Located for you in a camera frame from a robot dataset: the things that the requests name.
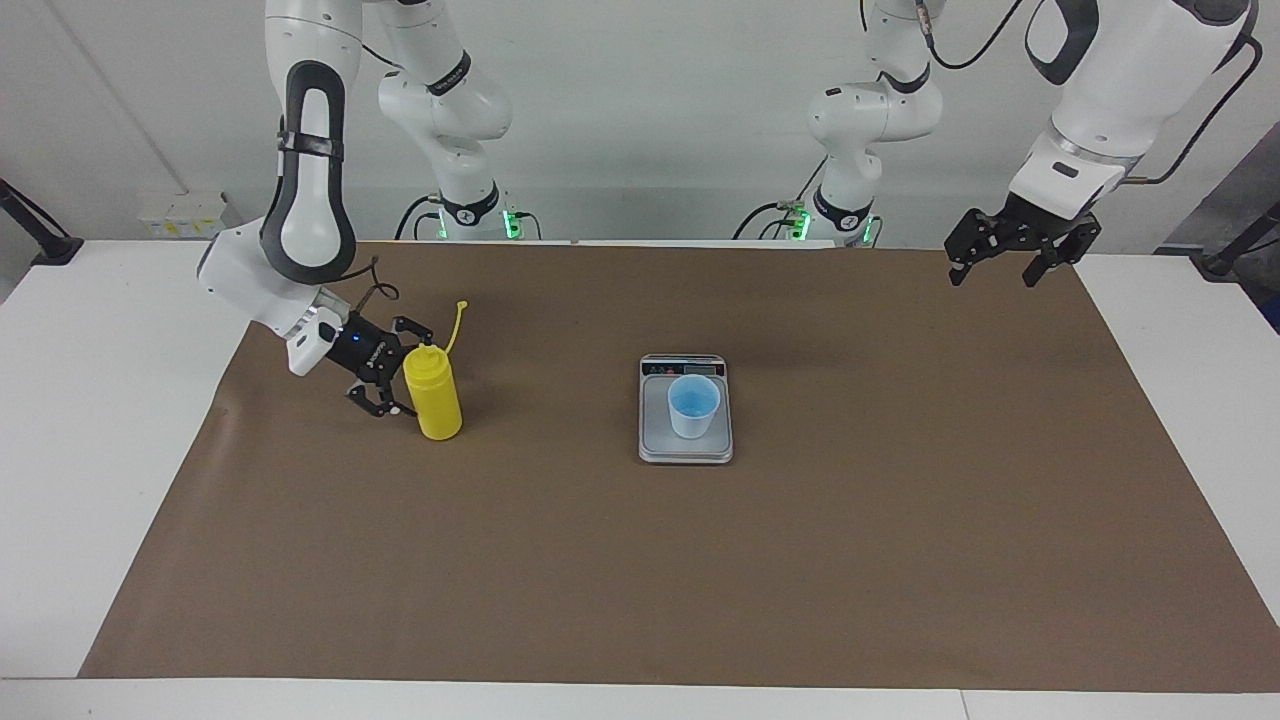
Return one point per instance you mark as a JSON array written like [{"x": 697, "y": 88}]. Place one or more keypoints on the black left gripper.
[{"x": 1040, "y": 225}]

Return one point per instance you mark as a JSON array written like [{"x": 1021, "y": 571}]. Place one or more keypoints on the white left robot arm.
[{"x": 1130, "y": 80}]

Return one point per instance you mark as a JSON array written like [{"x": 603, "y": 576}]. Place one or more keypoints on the silver digital kitchen scale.
[{"x": 655, "y": 443}]

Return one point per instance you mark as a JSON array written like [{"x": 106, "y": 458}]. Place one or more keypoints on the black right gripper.
[{"x": 362, "y": 350}]

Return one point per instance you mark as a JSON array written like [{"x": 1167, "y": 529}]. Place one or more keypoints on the brown paper table mat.
[{"x": 600, "y": 560}]

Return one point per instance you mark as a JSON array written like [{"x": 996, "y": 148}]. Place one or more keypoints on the black camera stand clamp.
[
  {"x": 1225, "y": 262},
  {"x": 55, "y": 248}
]

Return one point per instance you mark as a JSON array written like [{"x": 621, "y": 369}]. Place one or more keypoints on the yellow squeeze bottle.
[{"x": 435, "y": 400}]

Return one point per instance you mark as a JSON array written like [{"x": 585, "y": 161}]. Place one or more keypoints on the light blue plastic cup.
[{"x": 692, "y": 425}]

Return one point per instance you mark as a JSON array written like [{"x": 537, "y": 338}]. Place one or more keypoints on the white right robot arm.
[{"x": 310, "y": 200}]

